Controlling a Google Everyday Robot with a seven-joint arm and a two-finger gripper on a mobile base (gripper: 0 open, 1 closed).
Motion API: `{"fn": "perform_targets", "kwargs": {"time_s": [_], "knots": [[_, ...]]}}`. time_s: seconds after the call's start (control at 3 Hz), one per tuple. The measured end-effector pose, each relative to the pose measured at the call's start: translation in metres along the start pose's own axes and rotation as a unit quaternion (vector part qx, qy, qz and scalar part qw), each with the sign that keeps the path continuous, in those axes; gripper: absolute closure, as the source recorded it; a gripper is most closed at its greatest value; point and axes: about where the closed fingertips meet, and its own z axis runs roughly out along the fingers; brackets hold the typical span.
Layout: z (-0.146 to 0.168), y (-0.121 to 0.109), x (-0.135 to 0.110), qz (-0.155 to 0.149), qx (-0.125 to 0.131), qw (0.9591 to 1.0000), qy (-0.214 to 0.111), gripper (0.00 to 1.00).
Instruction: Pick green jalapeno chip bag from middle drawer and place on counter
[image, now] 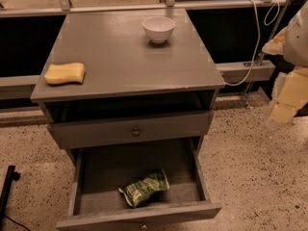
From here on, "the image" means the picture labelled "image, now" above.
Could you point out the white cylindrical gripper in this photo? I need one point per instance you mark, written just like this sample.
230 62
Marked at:
296 41

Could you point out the green jalapeno chip bag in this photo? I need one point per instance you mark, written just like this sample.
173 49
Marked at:
137 193

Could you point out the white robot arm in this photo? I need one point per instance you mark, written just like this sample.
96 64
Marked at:
292 43

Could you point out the grey wooden drawer cabinet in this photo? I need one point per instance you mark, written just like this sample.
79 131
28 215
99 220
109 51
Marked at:
127 74

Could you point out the round metal drawer knob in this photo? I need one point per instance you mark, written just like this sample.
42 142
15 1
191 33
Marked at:
136 132

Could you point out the open grey bottom drawer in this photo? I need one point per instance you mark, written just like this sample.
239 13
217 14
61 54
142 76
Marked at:
97 205

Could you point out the closed grey middle drawer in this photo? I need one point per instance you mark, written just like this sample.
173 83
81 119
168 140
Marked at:
69 135

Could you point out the thin metal diagonal rod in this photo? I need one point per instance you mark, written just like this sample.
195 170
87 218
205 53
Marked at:
272 47

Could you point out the white ceramic bowl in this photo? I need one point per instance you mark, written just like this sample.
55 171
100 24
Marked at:
158 28

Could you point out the yellow sponge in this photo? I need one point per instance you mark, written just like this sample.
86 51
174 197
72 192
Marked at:
65 73

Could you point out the black floor stand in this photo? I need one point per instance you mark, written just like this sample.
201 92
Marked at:
11 175

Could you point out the grey metal rail frame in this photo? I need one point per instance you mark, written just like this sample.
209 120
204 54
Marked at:
128 7

